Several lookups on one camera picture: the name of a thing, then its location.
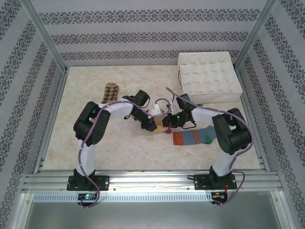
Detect beige sock red toe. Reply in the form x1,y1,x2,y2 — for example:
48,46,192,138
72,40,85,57
153,118,172,135

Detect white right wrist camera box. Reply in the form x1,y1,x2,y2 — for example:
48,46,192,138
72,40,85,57
169,100,180,115

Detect brown argyle sock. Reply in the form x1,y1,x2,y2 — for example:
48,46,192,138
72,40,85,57
101,83,120,104

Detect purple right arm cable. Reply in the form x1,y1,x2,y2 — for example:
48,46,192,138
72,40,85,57
165,87,254,207

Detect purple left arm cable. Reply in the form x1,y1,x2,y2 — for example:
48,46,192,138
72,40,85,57
78,98,172,209

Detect blue sock orange cuff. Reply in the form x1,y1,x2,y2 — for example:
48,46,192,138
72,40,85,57
173,126,216,146

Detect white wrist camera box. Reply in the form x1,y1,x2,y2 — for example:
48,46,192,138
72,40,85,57
169,100,180,115
152,102,165,119

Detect aluminium mounting rail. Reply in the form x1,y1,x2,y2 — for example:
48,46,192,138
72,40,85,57
22,170,283,193

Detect white fabric organizer box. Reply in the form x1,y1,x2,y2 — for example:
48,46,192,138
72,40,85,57
177,51,243,104

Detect aluminium frame post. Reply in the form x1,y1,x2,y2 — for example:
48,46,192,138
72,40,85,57
20,0,69,72
234,0,279,70

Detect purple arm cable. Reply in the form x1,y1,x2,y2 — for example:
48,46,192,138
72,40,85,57
78,98,172,209
165,87,254,207

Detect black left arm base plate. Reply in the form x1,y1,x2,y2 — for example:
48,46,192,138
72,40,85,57
66,176,110,191

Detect sheet metal shelf panel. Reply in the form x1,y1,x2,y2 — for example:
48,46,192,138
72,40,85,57
20,192,286,229

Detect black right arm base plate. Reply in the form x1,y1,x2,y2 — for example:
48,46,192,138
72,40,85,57
194,175,238,191

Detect aluminium table side rail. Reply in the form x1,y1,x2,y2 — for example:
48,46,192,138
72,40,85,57
234,66,271,172
33,68,70,174

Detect slotted grey cable duct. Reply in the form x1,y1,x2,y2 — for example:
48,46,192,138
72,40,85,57
32,192,213,203

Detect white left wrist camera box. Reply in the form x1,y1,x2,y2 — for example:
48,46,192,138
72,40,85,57
152,102,165,119

